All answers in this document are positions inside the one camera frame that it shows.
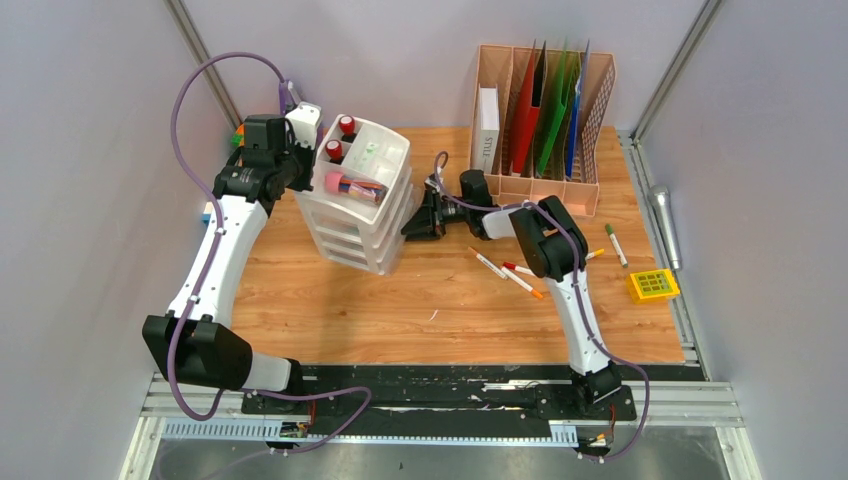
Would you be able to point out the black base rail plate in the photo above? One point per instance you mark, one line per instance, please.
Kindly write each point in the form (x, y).
(447, 401)

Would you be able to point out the white hardcover book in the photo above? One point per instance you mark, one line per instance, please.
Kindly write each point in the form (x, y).
(486, 129)

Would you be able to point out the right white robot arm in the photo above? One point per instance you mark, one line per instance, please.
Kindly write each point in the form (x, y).
(554, 249)

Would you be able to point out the blue white small block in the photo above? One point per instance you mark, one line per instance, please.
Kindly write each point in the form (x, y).
(208, 214)

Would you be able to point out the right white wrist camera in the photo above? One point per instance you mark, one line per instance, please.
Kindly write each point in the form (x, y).
(435, 181)

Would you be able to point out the green folder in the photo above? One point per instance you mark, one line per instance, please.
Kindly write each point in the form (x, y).
(556, 104)

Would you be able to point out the red folder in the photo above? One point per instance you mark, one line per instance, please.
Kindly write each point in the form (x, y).
(527, 110)

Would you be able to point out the pink plastic file organizer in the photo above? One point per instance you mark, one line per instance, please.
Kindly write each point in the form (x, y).
(503, 67)

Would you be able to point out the yellow small crate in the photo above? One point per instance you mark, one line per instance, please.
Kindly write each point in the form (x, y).
(652, 286)

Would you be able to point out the orange tape dispenser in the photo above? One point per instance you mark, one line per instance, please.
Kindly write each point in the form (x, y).
(237, 139)

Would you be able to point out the red black stamp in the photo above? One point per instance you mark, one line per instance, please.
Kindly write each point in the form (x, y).
(335, 152)

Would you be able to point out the yellow cap white marker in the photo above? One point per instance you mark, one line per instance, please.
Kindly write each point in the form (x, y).
(595, 254)

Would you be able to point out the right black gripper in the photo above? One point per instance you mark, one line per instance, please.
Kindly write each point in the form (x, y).
(429, 221)

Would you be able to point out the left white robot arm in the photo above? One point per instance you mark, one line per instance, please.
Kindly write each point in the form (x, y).
(193, 343)

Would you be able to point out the purple object at wall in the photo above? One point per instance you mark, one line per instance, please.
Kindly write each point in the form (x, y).
(288, 96)

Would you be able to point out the white plastic drawer unit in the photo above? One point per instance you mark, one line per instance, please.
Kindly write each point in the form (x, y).
(354, 233)

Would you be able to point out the pink highlighter pack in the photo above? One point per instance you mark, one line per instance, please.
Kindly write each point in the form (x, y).
(361, 189)

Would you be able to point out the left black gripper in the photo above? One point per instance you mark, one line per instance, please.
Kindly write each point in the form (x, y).
(307, 154)

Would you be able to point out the blue folder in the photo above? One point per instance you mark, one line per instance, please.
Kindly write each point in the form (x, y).
(573, 123)

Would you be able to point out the red cap white marker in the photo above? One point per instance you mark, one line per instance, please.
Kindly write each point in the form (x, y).
(518, 268)

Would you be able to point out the green cap white marker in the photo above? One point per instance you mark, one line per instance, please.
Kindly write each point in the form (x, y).
(616, 245)

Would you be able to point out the red round stamp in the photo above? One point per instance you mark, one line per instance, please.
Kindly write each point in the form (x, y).
(348, 128)

